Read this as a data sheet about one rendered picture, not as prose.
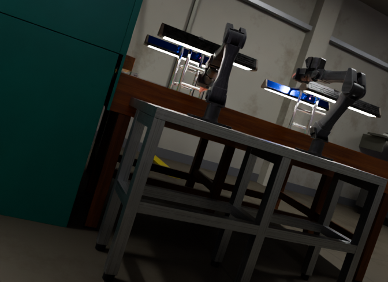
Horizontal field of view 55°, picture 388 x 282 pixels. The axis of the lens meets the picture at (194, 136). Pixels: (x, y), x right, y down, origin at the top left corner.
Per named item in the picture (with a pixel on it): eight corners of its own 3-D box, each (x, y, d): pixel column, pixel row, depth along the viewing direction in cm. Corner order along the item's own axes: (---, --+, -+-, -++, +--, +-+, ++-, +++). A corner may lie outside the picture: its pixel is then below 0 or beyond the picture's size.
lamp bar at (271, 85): (329, 111, 304) (332, 102, 303) (264, 87, 285) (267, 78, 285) (324, 110, 311) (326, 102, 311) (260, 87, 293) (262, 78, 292)
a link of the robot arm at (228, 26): (209, 56, 190) (230, 15, 163) (226, 61, 192) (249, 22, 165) (205, 75, 185) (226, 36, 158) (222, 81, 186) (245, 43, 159)
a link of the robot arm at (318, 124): (308, 131, 188) (350, 78, 171) (317, 134, 191) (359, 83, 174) (312, 138, 183) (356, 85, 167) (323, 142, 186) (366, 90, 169)
